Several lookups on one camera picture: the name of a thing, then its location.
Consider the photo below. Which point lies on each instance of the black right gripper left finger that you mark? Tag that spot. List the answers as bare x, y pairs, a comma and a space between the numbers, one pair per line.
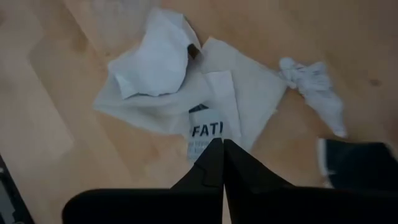
186, 202

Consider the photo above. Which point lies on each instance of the black wrapper with white edge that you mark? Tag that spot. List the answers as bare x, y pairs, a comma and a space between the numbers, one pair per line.
357, 165

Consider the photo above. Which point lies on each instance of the white tissue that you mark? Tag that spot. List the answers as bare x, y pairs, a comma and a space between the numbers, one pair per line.
317, 90

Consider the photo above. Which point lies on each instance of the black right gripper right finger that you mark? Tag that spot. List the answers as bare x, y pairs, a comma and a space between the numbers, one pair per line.
264, 202

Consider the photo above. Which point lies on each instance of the white paper napkin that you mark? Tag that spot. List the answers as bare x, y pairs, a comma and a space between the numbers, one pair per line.
255, 90

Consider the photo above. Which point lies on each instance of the torn printed white paper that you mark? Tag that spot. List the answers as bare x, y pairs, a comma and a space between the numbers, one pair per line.
205, 127

